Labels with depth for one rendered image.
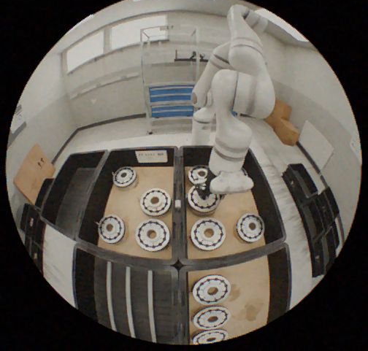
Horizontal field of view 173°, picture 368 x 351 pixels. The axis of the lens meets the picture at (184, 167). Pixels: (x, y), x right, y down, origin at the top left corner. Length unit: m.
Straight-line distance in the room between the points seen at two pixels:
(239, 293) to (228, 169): 0.38
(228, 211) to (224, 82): 0.38
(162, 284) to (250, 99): 0.46
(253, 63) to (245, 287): 0.53
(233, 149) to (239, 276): 0.36
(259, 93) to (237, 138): 0.08
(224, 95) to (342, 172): 3.02
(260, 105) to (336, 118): 3.02
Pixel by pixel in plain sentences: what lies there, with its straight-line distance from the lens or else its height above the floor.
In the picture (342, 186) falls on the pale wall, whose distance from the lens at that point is 3.13.
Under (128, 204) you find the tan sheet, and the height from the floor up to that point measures 0.83.
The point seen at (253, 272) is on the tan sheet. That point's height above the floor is 0.83.
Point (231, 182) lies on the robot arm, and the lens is 0.25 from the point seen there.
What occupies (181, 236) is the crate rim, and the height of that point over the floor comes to 0.92.
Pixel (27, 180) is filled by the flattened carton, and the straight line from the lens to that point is 2.93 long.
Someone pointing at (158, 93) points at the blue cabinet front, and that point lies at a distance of 2.14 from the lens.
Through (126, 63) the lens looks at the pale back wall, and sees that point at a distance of 3.10.
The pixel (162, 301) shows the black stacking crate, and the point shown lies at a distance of 0.42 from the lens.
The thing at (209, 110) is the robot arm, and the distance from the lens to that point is 0.60.
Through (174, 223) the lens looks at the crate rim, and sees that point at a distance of 0.32.
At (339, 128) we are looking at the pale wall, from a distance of 3.13.
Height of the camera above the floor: 1.22
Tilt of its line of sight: 46 degrees down
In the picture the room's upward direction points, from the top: straight up
